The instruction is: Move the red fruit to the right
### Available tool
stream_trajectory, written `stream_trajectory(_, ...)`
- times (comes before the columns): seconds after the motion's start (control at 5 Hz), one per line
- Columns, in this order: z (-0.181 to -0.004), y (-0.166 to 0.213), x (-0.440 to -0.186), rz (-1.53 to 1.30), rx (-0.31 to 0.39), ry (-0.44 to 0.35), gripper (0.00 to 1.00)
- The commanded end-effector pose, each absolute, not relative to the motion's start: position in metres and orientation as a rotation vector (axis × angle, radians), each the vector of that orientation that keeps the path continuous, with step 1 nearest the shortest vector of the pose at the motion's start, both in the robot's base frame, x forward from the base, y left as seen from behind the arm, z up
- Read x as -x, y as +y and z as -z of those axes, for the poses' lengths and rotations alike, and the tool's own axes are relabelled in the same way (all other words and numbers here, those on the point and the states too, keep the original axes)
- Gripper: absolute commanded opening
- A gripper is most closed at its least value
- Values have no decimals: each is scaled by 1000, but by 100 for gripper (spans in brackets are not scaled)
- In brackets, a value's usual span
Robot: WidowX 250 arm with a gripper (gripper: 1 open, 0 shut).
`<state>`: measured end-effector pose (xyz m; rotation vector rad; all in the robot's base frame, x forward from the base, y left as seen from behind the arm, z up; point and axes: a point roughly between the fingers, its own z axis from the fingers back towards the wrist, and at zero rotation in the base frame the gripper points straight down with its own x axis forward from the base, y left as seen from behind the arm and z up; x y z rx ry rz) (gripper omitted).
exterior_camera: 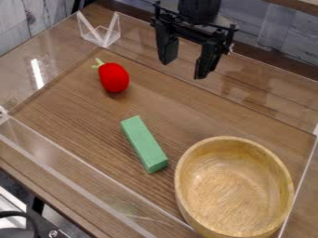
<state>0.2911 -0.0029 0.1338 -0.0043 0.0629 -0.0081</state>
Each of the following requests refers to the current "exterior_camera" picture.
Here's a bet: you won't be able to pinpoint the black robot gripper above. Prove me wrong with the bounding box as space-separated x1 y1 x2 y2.
150 0 239 79

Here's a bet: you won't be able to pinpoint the red plush strawberry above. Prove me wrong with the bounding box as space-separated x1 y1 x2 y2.
92 58 131 93

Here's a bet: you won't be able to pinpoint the green foam block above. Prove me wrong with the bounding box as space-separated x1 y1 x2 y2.
120 115 168 174

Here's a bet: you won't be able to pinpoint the wooden bowl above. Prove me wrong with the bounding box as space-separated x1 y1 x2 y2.
174 136 294 238

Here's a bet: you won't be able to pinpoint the clear acrylic tray walls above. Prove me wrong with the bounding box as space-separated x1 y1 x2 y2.
0 6 318 238

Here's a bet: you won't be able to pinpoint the clear acrylic corner bracket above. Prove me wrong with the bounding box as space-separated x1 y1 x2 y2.
76 11 120 48

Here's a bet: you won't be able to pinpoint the black table leg bracket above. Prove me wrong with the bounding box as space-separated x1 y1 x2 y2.
27 196 69 238

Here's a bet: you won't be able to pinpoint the black cable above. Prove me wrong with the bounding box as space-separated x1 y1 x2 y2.
0 210 41 238

